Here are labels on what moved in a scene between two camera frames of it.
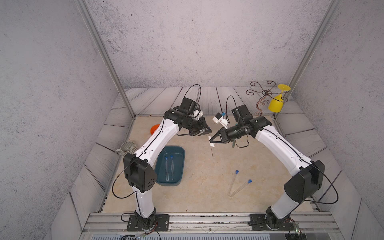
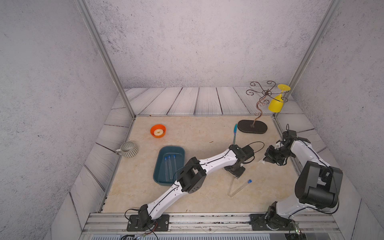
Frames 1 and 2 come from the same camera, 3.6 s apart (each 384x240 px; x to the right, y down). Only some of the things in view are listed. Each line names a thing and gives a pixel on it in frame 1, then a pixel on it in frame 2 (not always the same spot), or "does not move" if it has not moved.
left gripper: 202,130 to 236,174
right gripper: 224,138 to 269,157
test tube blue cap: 167,175 does not move
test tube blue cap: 237,172 does not move
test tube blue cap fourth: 241,187 does not move
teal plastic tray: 170,165 does not move
